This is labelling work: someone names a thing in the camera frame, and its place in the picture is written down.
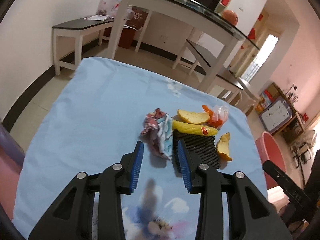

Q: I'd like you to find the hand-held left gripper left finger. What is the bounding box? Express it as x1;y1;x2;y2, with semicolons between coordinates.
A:
28;140;145;240

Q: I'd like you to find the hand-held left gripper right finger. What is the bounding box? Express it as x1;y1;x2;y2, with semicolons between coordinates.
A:
176;139;293;240

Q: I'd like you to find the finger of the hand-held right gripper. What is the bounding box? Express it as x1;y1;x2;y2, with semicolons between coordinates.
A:
262;160;290;189

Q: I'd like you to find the pink plastic basin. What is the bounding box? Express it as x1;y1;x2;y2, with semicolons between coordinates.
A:
255;131;288;190

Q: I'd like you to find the printed foil wrapper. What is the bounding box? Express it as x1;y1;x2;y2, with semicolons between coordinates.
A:
153;115;174;159

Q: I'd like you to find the yellow snack wrapper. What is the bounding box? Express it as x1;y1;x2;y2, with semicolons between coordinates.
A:
172;119;218;136

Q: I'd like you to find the small yellow fruit peel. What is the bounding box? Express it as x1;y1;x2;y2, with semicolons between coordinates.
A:
216;132;233;161

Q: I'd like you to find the red foil wrapper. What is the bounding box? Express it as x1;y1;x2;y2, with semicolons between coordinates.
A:
140;108;165;137

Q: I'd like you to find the bread slice piece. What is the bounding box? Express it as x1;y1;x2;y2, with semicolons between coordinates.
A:
177;109;210;125

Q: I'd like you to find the orange white plastic bag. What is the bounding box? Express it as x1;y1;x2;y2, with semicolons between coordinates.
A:
202;104;229;128

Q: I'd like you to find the black office chair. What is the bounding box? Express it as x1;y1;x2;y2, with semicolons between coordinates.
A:
290;130;316;167

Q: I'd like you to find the purple framed drawing board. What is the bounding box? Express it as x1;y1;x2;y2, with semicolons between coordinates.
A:
258;99;293;133

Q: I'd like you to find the colourful printed carton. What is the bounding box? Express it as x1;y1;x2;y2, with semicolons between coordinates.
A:
255;90;273;113

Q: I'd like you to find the light blue floral cloth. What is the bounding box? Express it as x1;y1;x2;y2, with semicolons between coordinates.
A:
12;56;268;240

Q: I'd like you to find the wooden desk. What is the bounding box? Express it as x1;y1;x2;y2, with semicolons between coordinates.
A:
271;82;305;140

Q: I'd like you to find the beige plastic stool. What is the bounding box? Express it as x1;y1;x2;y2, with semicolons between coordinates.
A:
235;90;259;117

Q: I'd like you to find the white balcony door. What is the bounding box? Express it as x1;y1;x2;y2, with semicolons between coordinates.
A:
240;34;279;83

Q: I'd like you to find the dark top white bench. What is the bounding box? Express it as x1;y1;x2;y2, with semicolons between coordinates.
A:
52;17;118;76
172;39;260;105

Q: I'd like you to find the glass top dining table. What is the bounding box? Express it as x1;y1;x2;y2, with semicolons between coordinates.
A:
102;0;261;93

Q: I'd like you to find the white paper sheet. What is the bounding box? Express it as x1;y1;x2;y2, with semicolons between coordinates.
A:
83;15;110;21

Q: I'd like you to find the red wrapped pomelo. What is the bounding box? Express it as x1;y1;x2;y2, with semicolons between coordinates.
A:
222;10;240;25

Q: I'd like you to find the clear plastic bag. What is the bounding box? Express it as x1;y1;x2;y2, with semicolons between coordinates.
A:
96;0;120;18

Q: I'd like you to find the black monitor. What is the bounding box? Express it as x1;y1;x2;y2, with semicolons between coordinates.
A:
192;0;225;13

